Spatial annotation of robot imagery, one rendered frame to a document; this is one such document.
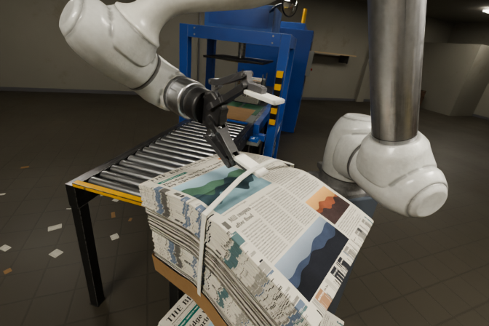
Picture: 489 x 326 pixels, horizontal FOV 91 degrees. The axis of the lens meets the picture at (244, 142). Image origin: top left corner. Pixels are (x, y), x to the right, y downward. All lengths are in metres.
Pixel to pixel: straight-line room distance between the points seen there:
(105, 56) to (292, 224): 0.45
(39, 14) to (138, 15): 6.23
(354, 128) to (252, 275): 0.58
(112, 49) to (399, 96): 0.58
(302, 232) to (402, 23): 0.43
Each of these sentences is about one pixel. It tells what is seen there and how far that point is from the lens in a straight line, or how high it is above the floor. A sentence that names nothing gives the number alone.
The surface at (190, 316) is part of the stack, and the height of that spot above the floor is 0.83.
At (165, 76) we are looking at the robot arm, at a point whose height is 1.36.
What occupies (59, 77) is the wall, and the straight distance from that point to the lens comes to 6.80.
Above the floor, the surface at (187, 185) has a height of 1.18.
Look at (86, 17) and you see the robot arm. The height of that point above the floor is 1.46.
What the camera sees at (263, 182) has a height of 1.19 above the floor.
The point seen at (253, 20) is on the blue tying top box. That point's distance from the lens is 2.22.
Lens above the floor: 1.45
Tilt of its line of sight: 22 degrees down
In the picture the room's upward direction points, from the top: 7 degrees clockwise
